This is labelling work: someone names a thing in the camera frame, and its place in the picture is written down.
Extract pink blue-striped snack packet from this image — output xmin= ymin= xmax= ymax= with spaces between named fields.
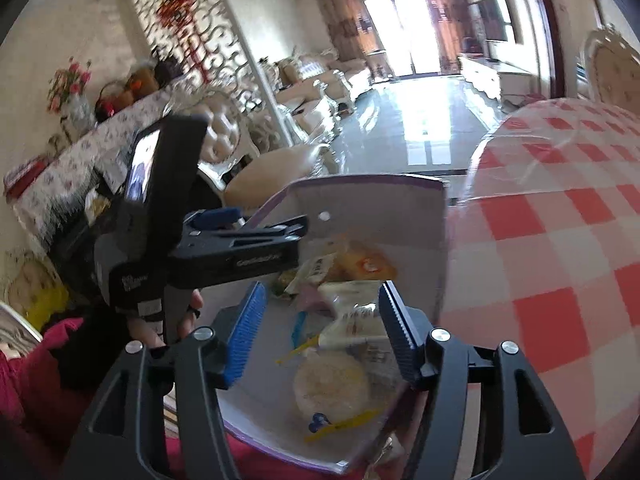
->
xmin=295 ymin=285 xmax=326 ymax=313

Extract dark fruit basket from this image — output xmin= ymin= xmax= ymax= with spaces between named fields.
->
xmin=94 ymin=80 xmax=132 ymax=122

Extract pink flowers in vase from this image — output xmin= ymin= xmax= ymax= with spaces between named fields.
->
xmin=47 ymin=57 xmax=96 ymax=133

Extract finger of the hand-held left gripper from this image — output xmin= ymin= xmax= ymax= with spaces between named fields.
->
xmin=167 ymin=214 xmax=309 ymax=291
xmin=182 ymin=206 xmax=246 ymax=233

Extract flat television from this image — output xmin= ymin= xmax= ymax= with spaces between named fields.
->
xmin=475 ymin=0 xmax=516 ymax=43

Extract white carved screen partition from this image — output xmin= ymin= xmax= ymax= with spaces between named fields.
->
xmin=131 ymin=0 xmax=296 ymax=148

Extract person's left hand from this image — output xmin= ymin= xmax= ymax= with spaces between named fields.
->
xmin=127 ymin=287 xmax=204 ymax=350

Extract red knot ornament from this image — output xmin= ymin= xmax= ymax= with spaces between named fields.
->
xmin=159 ymin=0 xmax=203 ymax=68

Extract white green snack packet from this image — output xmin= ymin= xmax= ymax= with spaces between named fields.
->
xmin=272 ymin=254 xmax=337 ymax=301

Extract yellow plastic bag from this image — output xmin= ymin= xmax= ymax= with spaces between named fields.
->
xmin=24 ymin=285 xmax=70 ymax=333

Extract yellow round cake packet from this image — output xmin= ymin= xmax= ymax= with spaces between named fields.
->
xmin=276 ymin=342 xmax=386 ymax=445

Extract person's left forearm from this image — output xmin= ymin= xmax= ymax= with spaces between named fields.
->
xmin=47 ymin=305 xmax=168 ymax=396

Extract red box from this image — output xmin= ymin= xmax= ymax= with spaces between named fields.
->
xmin=4 ymin=157 xmax=56 ymax=196

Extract cream ornate sofa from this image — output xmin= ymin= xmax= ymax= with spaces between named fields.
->
xmin=250 ymin=95 xmax=346 ymax=151
xmin=272 ymin=47 xmax=373 ymax=108

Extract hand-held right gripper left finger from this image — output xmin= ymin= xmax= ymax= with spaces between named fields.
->
xmin=62 ymin=281 xmax=267 ymax=480

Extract brown curtain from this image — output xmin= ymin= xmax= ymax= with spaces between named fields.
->
xmin=414 ymin=0 xmax=473 ymax=58
xmin=315 ymin=0 xmax=386 ymax=63

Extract white television cabinet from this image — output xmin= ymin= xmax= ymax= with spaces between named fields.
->
xmin=459 ymin=54 xmax=538 ymax=102

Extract floral sideboard cloth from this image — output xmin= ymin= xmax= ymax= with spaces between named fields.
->
xmin=12 ymin=82 xmax=211 ymax=251

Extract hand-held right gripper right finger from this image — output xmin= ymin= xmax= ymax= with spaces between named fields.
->
xmin=377 ymin=282 xmax=586 ymax=480

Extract purple-edged white cardboard box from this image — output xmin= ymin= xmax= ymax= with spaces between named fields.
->
xmin=217 ymin=172 xmax=448 ymax=477

